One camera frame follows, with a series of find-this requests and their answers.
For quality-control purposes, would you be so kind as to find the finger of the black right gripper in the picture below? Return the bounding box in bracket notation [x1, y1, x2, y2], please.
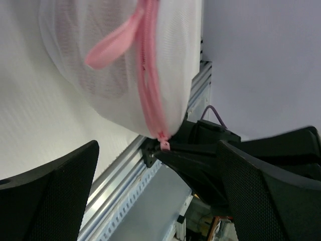
[153, 143, 228, 208]

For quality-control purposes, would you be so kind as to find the white mesh laundry bag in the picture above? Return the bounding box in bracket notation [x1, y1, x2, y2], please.
[39, 0, 202, 150]

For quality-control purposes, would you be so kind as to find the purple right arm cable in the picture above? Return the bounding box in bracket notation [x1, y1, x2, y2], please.
[200, 105, 228, 129]

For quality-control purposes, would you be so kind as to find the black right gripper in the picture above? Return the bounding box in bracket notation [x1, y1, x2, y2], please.
[175, 120, 320, 176]

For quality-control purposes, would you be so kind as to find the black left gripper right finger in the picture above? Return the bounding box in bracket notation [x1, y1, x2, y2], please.
[217, 141, 320, 240]

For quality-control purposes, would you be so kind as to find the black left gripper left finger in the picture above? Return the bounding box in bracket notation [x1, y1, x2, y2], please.
[1, 141, 99, 240]

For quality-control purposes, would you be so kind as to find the aluminium front rail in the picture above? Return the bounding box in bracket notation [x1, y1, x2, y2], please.
[80, 60, 214, 241]

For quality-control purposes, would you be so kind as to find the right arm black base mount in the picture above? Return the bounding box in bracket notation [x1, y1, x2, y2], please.
[141, 138, 160, 168]

